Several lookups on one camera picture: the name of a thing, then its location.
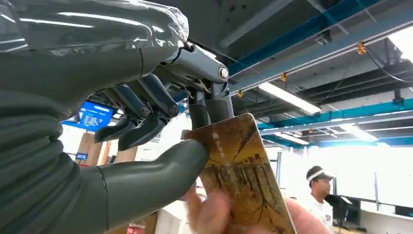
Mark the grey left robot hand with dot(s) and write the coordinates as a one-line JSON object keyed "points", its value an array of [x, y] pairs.
{"points": [[96, 48]]}

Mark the golden printed card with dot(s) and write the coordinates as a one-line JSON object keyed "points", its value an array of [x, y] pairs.
{"points": [[245, 181]]}

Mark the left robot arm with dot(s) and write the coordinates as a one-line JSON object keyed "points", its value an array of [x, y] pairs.
{"points": [[35, 181]]}

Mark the blue display screen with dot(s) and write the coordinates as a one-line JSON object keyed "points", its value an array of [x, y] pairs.
{"points": [[93, 116]]}

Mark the wooden column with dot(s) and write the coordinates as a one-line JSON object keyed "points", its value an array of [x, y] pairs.
{"points": [[125, 155], [88, 150]]}

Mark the long ceiling light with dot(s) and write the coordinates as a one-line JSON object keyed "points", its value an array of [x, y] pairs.
{"points": [[358, 133], [292, 139], [290, 98]]}

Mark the person's right hand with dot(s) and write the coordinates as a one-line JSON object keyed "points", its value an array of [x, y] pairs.
{"points": [[209, 216]]}

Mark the person with white visor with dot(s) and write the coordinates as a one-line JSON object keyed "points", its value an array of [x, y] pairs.
{"points": [[319, 210]]}

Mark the black monitor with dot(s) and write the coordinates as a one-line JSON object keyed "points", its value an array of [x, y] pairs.
{"points": [[338, 206]]}

